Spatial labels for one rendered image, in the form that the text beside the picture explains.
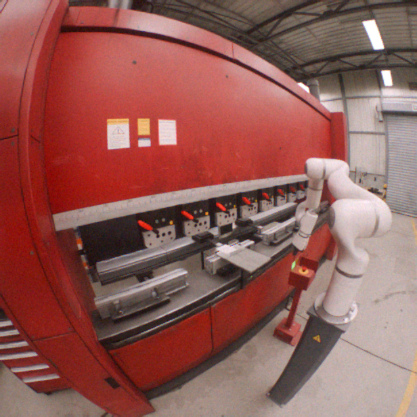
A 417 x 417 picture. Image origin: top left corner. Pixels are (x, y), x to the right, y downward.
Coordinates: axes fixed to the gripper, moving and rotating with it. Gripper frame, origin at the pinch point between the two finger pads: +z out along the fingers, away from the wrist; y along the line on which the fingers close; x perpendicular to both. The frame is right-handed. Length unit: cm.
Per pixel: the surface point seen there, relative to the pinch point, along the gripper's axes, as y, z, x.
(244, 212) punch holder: 22, -23, 39
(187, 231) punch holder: 12, -20, 77
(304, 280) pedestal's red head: -17.9, 11.3, 1.0
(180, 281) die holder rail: 6, 8, 81
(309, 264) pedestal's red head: -8.2, 9.6, -16.4
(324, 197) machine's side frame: 75, -10, -159
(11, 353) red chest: -17, 46, 200
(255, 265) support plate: -6.3, -7.3, 45.1
